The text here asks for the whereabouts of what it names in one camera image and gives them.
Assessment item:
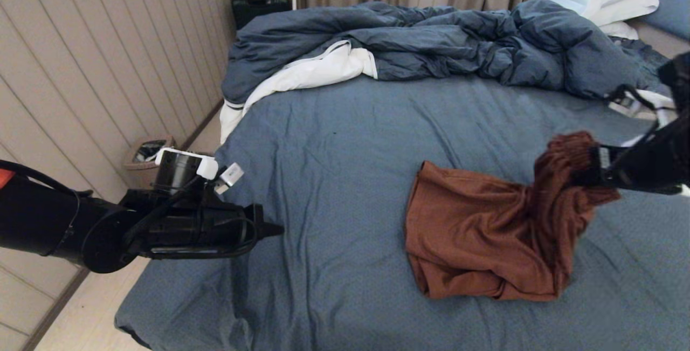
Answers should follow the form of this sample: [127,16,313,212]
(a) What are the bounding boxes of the rust brown shorts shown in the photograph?
[404,132,622,302]

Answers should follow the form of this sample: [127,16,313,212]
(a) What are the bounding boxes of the beige trash bin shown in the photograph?
[123,135,177,190]

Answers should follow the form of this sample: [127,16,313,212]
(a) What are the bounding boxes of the black bin liner bag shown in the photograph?
[135,143,168,164]

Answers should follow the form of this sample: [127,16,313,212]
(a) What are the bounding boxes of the blue bed sheet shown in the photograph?
[113,36,690,351]

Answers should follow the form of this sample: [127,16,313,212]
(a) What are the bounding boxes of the small white pillow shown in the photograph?
[598,21,639,40]

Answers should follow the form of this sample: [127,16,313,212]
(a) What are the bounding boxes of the flat white pillow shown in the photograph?
[588,0,659,27]

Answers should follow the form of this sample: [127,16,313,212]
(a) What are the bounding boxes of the white blanket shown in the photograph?
[220,40,378,144]

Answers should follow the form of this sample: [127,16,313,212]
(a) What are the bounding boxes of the rumpled dark blue duvet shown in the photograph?
[223,0,656,105]

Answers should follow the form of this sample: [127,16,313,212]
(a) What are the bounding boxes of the black suitcase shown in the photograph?
[232,0,292,29]

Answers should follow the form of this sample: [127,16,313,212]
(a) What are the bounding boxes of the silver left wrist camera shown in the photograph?
[215,162,245,195]

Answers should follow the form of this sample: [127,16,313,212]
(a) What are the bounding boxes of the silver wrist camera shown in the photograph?
[606,92,677,147]
[215,162,245,195]

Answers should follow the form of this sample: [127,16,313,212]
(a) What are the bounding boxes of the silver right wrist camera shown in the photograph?
[606,92,677,147]

